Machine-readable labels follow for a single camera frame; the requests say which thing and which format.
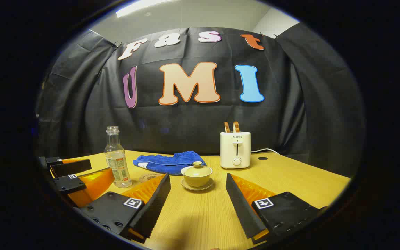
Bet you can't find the cream toaster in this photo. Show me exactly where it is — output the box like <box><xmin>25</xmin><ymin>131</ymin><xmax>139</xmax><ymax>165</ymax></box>
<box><xmin>220</xmin><ymin>131</ymin><xmax>251</xmax><ymax>169</ymax></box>

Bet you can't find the clear glass water bottle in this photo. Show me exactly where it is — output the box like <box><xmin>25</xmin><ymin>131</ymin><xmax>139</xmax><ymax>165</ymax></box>
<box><xmin>104</xmin><ymin>126</ymin><xmax>132</xmax><ymax>188</ymax></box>

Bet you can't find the round cork coaster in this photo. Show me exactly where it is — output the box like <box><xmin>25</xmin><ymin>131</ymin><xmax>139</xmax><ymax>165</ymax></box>
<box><xmin>139</xmin><ymin>173</ymin><xmax>166</xmax><ymax>184</ymax></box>

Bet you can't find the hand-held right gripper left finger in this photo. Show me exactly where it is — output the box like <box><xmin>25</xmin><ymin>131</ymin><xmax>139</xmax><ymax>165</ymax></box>
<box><xmin>73</xmin><ymin>173</ymin><xmax>172</xmax><ymax>243</ymax></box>

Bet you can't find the white toaster power cable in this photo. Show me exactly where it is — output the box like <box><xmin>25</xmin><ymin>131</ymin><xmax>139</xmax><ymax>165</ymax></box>
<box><xmin>251</xmin><ymin>148</ymin><xmax>280</xmax><ymax>155</ymax></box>

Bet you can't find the blue towel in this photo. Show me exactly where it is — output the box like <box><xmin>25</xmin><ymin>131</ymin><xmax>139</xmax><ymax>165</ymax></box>
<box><xmin>133</xmin><ymin>150</ymin><xmax>207</xmax><ymax>176</ymax></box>

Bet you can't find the black backdrop cloth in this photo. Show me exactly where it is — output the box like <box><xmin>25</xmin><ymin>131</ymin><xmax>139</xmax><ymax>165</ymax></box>
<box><xmin>35</xmin><ymin>26</ymin><xmax>365</xmax><ymax>177</ymax></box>

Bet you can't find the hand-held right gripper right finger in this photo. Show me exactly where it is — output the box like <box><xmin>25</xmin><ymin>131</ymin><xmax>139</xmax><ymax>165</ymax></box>
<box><xmin>225</xmin><ymin>173</ymin><xmax>329</xmax><ymax>244</ymax></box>

